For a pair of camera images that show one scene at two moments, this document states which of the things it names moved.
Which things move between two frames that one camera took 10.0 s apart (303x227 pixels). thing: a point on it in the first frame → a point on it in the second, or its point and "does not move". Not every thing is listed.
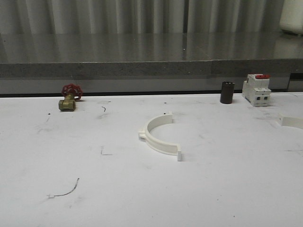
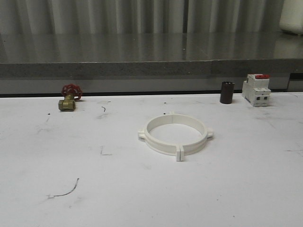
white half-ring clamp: [289, 121] → [183, 149]
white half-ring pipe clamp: [160, 146] does not move
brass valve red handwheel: [72, 92] does not move
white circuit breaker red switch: [256, 89] does not move
